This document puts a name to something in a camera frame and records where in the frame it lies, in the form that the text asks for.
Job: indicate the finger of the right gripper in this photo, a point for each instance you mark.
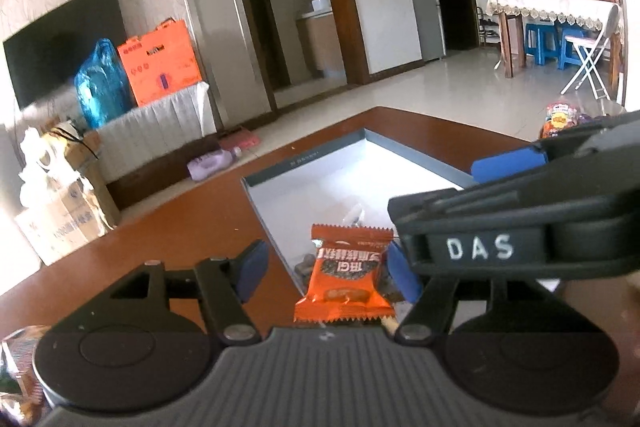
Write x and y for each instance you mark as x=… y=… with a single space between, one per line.
x=501 y=166

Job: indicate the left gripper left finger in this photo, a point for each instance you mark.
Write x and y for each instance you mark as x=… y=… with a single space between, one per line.
x=221 y=287

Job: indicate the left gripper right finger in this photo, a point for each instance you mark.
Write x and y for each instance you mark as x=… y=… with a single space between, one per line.
x=436 y=305

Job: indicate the small orange snack packet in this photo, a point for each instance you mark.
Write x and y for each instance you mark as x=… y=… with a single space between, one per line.
x=318 y=311

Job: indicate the clear bag of nuts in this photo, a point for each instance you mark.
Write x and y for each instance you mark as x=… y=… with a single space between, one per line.
x=347 y=259

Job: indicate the colourful snack bag on floor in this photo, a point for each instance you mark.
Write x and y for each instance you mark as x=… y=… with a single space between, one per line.
x=559 y=116

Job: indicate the purple detergent bottle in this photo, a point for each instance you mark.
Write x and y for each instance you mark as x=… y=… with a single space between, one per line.
x=207 y=165

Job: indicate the grey blue cardboard box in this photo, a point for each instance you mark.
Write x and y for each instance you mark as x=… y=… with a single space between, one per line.
x=345 y=181

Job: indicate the blue plastic stool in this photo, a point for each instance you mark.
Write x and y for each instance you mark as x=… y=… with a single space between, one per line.
x=541 y=41

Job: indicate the red floor mat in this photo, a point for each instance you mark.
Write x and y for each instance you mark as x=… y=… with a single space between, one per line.
x=240 y=138

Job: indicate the white cloth covered cabinet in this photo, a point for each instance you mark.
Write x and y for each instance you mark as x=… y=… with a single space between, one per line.
x=147 y=149

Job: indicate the white folding chair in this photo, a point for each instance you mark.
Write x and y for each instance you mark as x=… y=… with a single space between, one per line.
x=590 y=51

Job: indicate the brown cardboard carton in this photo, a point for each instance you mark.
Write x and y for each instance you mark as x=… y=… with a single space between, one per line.
x=68 y=219

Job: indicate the lace cloth dining table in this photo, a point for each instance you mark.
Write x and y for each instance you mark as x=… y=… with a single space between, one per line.
x=590 y=14

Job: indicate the small cardboard box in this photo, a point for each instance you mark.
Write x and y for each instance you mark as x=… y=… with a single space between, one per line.
x=80 y=149

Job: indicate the white plastic bags pile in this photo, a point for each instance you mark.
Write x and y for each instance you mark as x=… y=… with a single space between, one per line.
x=40 y=173

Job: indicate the wooden kitchen cabinet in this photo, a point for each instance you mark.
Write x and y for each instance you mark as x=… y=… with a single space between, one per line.
x=321 y=48

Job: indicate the green chips bag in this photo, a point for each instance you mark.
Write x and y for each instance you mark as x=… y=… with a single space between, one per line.
x=22 y=399

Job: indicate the blue plastic bag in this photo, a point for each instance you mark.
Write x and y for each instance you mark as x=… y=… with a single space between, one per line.
x=102 y=87

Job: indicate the orange paper shopping bag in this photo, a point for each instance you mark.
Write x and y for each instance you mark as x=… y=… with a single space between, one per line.
x=161 y=62

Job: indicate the black wall television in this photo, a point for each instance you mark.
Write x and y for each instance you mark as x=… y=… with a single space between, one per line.
x=49 y=51

